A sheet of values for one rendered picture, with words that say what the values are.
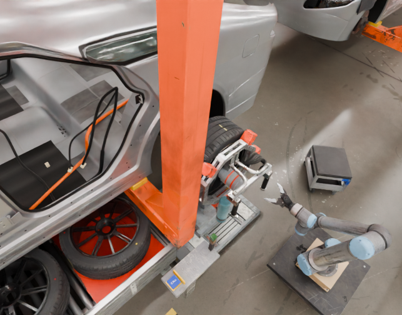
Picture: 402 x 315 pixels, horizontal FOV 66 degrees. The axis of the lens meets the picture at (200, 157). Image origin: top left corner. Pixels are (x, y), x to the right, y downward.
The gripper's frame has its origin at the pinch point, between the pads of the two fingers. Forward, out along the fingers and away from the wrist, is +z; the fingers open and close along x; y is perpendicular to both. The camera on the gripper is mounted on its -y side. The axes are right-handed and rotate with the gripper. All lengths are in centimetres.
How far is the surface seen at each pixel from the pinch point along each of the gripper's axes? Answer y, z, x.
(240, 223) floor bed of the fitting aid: 69, 19, -28
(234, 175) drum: -17.0, 21.9, -10.6
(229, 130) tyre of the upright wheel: -36, 39, 9
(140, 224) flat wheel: -6, 58, -82
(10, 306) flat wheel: -44, 68, -168
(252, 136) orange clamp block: -30.6, 25.5, 16.6
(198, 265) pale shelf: 6, 6, -75
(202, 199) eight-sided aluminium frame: -17, 28, -38
